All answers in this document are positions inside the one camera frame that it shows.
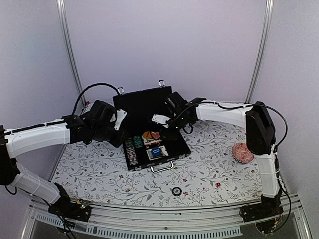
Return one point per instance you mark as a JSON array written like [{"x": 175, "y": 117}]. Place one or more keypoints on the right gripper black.
[{"x": 171, "y": 136}]

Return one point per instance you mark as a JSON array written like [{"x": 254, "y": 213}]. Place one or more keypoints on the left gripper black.
[{"x": 119, "y": 140}]

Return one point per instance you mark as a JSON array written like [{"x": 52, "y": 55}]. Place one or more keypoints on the black poker case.
[{"x": 140, "y": 107}]

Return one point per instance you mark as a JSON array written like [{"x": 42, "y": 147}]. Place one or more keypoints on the orange big blind button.
[{"x": 148, "y": 135}]

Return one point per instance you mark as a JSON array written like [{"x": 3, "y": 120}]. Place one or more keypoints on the red card deck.
[{"x": 156, "y": 139}]

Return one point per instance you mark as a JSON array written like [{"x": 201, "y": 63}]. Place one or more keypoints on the blue small blind button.
[{"x": 156, "y": 151}]

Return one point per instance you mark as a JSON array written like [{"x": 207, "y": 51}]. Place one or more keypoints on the blue card deck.
[{"x": 164, "y": 153}]

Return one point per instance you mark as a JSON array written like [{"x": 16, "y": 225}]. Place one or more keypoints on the black white dealer button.
[{"x": 176, "y": 191}]

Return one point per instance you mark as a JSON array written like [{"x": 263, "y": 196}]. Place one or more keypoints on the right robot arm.
[{"x": 260, "y": 132}]

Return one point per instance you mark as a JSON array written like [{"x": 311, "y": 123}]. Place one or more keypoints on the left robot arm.
[{"x": 101, "y": 123}]

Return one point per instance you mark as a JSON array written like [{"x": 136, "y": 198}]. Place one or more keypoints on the green chip row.
[{"x": 138, "y": 142}]

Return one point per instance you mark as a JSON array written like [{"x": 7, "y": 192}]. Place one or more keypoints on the red patterned bowl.
[{"x": 241, "y": 153}]

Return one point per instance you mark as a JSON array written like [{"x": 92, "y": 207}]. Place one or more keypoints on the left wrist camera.
[{"x": 120, "y": 116}]

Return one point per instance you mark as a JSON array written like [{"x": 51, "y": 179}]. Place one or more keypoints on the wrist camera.
[
  {"x": 120, "y": 116},
  {"x": 160, "y": 119}
]

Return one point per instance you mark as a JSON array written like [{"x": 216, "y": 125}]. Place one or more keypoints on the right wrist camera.
[{"x": 160, "y": 119}]

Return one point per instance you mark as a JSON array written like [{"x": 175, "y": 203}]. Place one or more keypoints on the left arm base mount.
[{"x": 67, "y": 209}]

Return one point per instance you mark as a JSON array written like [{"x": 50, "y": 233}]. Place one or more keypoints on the front aluminium rail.
[{"x": 109, "y": 221}]

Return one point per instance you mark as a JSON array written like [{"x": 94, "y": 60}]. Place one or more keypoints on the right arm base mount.
[{"x": 266, "y": 208}]

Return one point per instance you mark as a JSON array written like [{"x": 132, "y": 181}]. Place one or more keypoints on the right aluminium post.
[{"x": 261, "y": 49}]

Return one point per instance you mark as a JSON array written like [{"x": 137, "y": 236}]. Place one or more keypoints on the aluminium post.
[
  {"x": 261, "y": 49},
  {"x": 68, "y": 44}
]

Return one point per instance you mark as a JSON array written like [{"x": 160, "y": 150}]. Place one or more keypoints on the left aluminium post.
[{"x": 68, "y": 44}]

